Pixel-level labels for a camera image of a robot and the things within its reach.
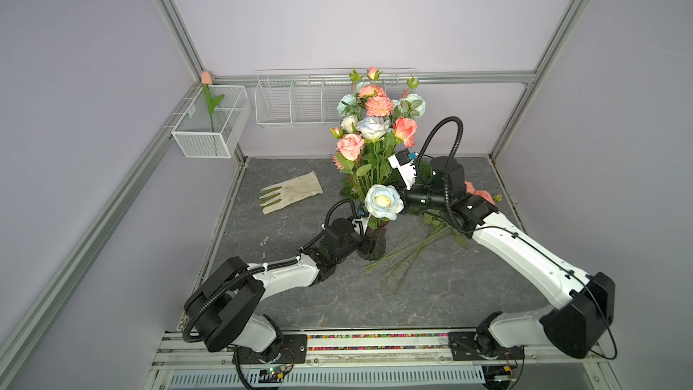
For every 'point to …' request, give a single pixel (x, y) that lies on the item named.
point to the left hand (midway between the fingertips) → (376, 226)
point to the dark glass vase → (374, 244)
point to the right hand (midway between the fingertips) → (373, 190)
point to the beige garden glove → (292, 190)
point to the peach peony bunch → (397, 264)
